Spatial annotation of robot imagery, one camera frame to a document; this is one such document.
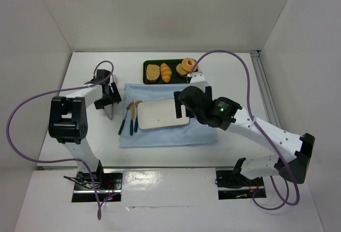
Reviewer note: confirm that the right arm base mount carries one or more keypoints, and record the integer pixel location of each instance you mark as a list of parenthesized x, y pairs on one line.
[(231, 187)]

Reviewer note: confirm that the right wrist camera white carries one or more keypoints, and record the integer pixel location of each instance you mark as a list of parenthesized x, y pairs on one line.
[(197, 79)]

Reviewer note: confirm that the aluminium rail right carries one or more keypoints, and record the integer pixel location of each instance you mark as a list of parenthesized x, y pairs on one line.
[(264, 88)]

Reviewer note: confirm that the croissant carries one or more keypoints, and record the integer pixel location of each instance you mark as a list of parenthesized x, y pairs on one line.
[(166, 72)]

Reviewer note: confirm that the bread slice left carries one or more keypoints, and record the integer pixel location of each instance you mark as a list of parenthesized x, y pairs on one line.
[(152, 73)]

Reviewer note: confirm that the white rectangular plate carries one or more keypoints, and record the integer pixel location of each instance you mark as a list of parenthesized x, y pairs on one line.
[(160, 114)]

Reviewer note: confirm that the gold spoon green handle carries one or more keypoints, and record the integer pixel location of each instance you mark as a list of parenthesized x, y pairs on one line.
[(136, 124)]

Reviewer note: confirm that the black rectangular tray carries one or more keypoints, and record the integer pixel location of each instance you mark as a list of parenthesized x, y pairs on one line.
[(172, 63)]

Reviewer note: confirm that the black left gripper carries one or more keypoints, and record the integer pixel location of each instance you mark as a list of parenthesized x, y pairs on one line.
[(107, 101)]

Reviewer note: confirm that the silver metal tongs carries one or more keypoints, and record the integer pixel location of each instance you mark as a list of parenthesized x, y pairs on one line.
[(111, 95)]

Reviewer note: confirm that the bread slice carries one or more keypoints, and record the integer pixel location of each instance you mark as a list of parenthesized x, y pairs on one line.
[(180, 71), (152, 73)]

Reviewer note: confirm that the bread slice right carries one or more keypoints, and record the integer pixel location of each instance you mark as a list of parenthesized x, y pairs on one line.
[(180, 71)]

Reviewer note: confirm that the sugared donut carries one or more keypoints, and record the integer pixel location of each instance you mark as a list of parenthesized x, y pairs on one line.
[(188, 64)]

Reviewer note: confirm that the gold fork green handle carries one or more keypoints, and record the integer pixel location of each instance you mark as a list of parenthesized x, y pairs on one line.
[(124, 119)]

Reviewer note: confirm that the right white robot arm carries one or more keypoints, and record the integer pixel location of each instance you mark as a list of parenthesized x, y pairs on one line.
[(291, 152)]

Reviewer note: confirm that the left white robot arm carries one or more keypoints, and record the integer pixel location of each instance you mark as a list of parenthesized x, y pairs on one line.
[(69, 126)]

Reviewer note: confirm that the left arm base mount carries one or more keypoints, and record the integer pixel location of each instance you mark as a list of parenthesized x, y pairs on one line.
[(109, 189)]

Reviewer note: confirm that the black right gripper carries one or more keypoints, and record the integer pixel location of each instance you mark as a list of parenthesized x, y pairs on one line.
[(178, 104)]

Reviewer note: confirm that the gold knife green handle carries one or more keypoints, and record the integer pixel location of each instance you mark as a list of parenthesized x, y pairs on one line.
[(131, 131)]

